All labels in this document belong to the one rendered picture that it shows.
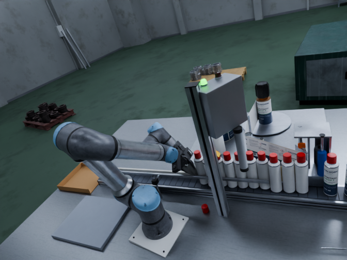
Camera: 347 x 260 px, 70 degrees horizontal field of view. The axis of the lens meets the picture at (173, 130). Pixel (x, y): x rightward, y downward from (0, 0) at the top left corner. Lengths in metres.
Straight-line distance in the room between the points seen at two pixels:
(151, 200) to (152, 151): 0.22
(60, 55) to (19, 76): 2.01
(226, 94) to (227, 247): 0.64
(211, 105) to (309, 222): 0.66
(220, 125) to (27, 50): 10.90
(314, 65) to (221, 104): 2.78
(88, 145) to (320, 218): 0.98
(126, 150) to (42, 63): 10.87
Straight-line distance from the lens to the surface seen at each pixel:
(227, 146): 1.60
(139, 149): 0.99
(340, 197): 1.28
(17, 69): 11.28
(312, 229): 1.22
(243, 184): 1.28
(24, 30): 11.68
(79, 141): 0.89
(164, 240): 1.24
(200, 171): 1.30
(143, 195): 1.14
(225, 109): 0.92
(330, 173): 1.19
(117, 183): 1.15
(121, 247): 1.33
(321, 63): 3.60
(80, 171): 2.03
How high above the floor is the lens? 1.79
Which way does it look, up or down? 28 degrees down
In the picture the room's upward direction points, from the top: 17 degrees counter-clockwise
